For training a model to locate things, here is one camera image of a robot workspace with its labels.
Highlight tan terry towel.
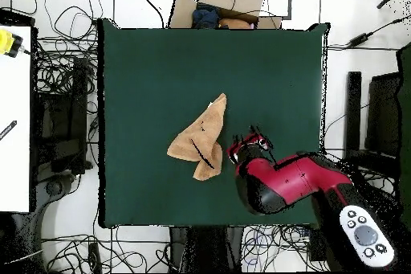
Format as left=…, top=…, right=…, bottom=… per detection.
left=166, top=92, right=228, bottom=182

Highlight black flat panel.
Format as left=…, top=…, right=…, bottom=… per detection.
left=364, top=72, right=402, bottom=162

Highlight black flat device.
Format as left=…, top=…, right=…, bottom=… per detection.
left=0, top=8, right=36, bottom=27

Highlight dark green table cloth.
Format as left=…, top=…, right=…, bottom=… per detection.
left=97, top=18, right=330, bottom=229

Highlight black upright bar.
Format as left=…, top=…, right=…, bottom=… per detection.
left=343, top=71, right=363, bottom=159

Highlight orange garment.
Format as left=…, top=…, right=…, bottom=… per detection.
left=218, top=17, right=253, bottom=30

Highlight black rectangular box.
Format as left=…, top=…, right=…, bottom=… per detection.
left=307, top=227, right=325, bottom=262

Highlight dark blue garment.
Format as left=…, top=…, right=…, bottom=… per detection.
left=191, top=3, right=221, bottom=30

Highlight dark green hanging cloth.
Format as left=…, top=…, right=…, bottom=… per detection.
left=396, top=42, right=411, bottom=223

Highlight black equipment rack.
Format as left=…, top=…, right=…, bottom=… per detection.
left=31, top=56, right=93, bottom=177

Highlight black power strip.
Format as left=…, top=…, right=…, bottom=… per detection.
left=87, top=242, right=103, bottom=273

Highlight dark stand foot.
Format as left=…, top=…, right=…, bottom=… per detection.
left=36, top=172, right=81, bottom=220

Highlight white desk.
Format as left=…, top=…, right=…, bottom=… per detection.
left=0, top=24, right=33, bottom=214

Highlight black marker pen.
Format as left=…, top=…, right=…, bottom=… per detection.
left=0, top=120, right=18, bottom=141

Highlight yellow and black tool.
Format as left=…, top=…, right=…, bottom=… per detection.
left=0, top=27, right=31, bottom=59

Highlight black cable tangle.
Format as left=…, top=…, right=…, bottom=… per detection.
left=242, top=149, right=348, bottom=273
left=41, top=233, right=171, bottom=274
left=31, top=0, right=104, bottom=95

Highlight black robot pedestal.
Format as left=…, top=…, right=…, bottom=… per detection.
left=169, top=226, right=246, bottom=273

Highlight black power adapter with cable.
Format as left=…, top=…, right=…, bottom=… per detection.
left=346, top=13, right=411, bottom=47

